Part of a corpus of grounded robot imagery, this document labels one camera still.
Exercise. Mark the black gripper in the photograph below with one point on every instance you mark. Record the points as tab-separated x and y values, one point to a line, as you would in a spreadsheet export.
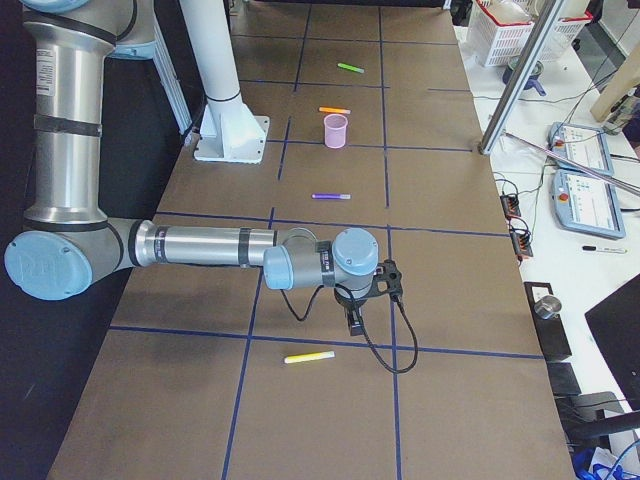
349	301

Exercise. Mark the yellow highlighter pen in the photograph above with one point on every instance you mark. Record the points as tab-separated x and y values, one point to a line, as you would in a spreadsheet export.
308	357

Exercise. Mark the purple highlighter pen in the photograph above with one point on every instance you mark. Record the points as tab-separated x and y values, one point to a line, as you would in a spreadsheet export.
331	196

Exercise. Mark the orange highlighter pen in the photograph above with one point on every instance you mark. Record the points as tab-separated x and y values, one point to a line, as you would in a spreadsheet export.
333	110

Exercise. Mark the green highlighter pen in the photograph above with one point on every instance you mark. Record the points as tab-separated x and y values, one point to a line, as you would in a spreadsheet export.
350	68

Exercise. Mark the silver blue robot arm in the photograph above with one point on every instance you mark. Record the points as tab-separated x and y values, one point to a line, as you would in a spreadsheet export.
69	243

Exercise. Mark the pink mesh pen holder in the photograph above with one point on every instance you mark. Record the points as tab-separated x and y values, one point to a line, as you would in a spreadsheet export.
335	128

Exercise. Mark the black marker pen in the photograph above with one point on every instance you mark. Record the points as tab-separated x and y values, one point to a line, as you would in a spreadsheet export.
602	249

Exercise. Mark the small metal cup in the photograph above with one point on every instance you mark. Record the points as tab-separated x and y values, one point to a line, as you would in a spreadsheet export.
547	307

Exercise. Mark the orange black connector board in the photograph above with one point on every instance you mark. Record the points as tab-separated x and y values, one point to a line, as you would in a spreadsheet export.
510	205

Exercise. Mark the black box under cup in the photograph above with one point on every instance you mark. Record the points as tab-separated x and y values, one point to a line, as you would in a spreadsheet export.
551	334

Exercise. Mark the near teach pendant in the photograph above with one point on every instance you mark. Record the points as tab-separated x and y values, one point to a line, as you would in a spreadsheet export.
586	205

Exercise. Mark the teach pendant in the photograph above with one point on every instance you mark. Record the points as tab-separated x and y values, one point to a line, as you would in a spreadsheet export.
584	145
586	205

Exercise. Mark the black monitor corner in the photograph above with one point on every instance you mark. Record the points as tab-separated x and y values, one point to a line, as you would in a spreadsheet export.
614	324

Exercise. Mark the far teach pendant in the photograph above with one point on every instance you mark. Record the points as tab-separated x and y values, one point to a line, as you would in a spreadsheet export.
584	145

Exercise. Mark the white plastic basket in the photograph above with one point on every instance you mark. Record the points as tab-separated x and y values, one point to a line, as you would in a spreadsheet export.
496	42

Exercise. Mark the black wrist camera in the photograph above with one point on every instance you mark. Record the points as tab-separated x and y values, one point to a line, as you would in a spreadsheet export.
387	280

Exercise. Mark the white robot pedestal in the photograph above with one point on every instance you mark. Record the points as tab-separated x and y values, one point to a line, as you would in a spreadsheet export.
229	131

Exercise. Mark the aluminium frame post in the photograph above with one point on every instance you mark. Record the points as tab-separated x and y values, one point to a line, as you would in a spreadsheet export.
530	55

